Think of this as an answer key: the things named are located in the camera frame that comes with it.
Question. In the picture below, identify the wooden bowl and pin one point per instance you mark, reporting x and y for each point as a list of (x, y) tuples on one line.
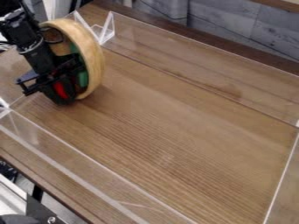
[(63, 31)]

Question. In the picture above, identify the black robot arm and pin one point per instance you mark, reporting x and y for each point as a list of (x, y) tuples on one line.
[(23, 32)]

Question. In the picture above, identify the black metal bracket with screw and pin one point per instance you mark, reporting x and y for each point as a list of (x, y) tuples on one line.
[(41, 212)]

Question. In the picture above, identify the red plush fruit green stem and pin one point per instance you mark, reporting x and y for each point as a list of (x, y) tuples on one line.
[(61, 91)]

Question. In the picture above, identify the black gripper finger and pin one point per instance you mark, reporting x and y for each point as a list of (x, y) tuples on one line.
[(70, 80), (49, 90)]

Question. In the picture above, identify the clear acrylic tray enclosure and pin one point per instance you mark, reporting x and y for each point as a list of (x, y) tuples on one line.
[(185, 140)]

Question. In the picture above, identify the green rectangular block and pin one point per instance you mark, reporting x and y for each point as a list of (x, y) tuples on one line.
[(83, 76)]

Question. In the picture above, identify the grey post top left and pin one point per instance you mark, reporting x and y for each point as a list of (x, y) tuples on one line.
[(38, 9)]

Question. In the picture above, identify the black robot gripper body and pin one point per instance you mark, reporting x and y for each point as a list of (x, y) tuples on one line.
[(34, 80)]

